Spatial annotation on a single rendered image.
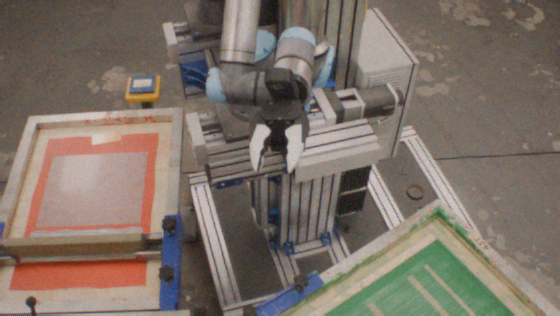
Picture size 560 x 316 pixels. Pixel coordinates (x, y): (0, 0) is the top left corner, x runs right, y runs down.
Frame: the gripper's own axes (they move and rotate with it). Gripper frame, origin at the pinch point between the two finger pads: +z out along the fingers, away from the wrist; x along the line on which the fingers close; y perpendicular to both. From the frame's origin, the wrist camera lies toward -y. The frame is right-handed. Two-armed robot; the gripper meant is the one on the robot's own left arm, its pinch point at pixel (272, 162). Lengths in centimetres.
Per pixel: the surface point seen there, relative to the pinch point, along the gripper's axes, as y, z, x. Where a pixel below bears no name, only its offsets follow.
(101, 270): 64, -12, 62
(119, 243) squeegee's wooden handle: 56, -16, 54
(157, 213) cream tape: 66, -34, 51
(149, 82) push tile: 63, -93, 71
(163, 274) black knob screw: 57, -8, 39
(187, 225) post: 158, -91, 80
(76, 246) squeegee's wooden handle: 54, -14, 66
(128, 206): 65, -36, 61
